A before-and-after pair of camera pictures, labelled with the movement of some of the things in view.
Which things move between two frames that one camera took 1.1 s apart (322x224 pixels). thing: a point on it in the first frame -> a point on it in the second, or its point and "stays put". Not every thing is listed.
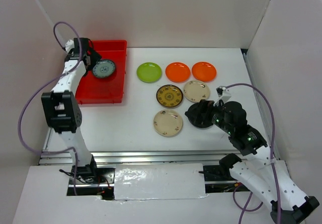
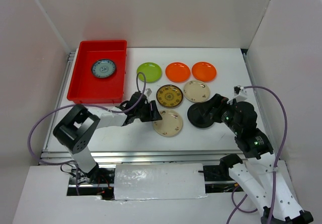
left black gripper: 95,57 -> 153,115
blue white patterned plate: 103,68 stays put
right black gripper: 219,105 -> 218,101
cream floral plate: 167,122 stays put
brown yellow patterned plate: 169,95 stays put
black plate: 200,115 stays put
